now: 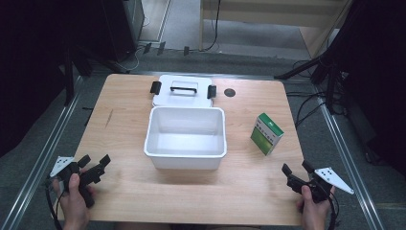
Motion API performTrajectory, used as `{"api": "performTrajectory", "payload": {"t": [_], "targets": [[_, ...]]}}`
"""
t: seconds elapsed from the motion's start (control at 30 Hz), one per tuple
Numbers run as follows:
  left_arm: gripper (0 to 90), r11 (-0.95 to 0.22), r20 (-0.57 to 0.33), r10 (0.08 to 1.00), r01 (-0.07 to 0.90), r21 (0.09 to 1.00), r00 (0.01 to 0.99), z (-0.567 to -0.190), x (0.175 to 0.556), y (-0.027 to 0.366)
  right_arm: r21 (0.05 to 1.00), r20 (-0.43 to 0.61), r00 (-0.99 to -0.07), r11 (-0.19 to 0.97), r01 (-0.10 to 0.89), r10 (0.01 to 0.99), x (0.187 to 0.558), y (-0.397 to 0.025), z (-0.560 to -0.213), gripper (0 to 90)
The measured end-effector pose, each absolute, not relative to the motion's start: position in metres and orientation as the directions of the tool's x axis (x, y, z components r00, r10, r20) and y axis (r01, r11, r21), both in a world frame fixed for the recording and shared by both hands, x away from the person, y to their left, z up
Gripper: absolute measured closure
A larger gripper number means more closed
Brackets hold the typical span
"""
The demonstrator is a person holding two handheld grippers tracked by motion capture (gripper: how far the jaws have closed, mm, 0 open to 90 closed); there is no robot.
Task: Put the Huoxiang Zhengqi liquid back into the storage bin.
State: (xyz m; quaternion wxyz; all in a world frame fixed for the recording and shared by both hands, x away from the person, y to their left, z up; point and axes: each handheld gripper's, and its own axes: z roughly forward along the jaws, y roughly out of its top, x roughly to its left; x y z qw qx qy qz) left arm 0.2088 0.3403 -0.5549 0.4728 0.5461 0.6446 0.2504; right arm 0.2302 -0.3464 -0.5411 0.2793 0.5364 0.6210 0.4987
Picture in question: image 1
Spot black hanging cable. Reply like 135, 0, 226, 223
202, 0, 222, 53

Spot light wooden furniture frame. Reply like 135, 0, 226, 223
198, 0, 353, 59

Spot dark curtain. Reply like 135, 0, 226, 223
0, 0, 106, 159
319, 0, 406, 176

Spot black floor cables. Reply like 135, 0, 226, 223
285, 58, 349, 129

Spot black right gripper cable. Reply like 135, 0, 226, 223
327, 191, 341, 230

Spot metal floor rail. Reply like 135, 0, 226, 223
314, 85, 388, 230
0, 76, 84, 230

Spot white floor cable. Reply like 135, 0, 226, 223
119, 15, 151, 73

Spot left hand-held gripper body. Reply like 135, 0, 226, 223
47, 155, 106, 209

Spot black cabinet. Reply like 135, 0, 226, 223
95, 0, 146, 63

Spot white lid with black handle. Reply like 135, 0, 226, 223
149, 74, 217, 109

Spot person's left hand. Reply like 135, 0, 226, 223
52, 172, 97, 230

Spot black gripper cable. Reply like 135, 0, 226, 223
327, 191, 341, 230
44, 178, 65, 230

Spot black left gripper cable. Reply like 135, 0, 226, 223
44, 178, 65, 230

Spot black tripod stand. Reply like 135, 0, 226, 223
273, 52, 348, 114

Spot person's right hand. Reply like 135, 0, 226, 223
296, 185, 336, 230

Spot black metal stand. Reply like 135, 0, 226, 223
58, 42, 95, 107

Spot white plastic storage box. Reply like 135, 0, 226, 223
143, 105, 228, 171

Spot green and white carton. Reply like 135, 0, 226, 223
250, 112, 285, 156

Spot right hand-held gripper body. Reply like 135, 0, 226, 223
285, 167, 355, 204

